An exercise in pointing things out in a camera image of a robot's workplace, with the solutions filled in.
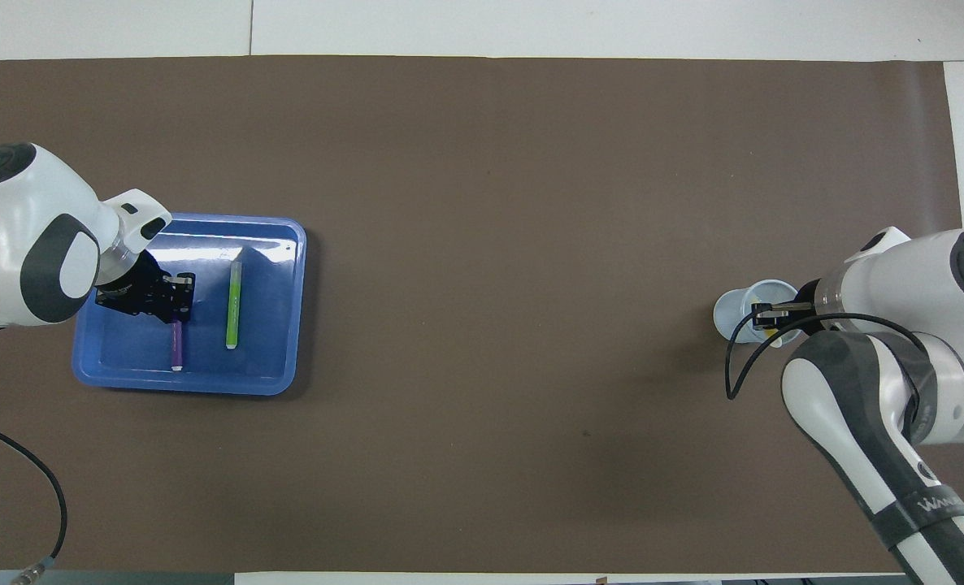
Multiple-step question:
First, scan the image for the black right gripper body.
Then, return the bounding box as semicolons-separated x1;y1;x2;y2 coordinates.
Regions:
792;279;826;326

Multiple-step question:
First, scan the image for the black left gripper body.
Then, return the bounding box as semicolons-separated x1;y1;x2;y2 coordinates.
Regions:
94;249;167;319

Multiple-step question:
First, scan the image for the green marker pen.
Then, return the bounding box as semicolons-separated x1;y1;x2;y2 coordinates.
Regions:
225;260;245;351

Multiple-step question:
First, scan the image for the blue plastic tray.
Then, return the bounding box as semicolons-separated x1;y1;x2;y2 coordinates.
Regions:
72;211;308;397

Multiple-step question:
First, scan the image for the clear plastic cup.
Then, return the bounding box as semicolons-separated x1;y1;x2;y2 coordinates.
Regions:
713;279;804;349

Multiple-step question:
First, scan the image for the brown table mat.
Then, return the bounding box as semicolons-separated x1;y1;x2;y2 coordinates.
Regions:
0;54;964;574

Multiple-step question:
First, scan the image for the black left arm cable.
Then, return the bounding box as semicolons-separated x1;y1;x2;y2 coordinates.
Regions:
0;414;68;585

